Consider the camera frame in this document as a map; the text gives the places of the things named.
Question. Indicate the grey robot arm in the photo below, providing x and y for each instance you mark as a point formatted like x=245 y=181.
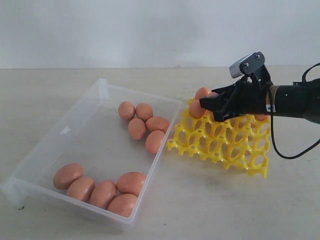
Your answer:
x=299 y=100

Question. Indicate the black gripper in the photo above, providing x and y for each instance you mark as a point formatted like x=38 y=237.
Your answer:
x=247 y=96

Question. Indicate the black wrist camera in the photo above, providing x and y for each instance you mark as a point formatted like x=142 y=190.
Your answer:
x=251 y=66

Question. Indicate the brown egg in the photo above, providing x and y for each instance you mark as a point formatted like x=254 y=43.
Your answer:
x=103 y=194
x=260 y=117
x=144 y=111
x=81 y=189
x=157 y=123
x=213 y=94
x=123 y=204
x=131 y=183
x=202 y=93
x=136 y=128
x=126 y=110
x=195 y=109
x=66 y=175
x=154 y=141

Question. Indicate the clear plastic container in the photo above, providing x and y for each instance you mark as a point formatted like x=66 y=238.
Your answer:
x=92 y=134

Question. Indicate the yellow plastic egg tray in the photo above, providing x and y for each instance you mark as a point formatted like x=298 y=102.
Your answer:
x=242 y=142

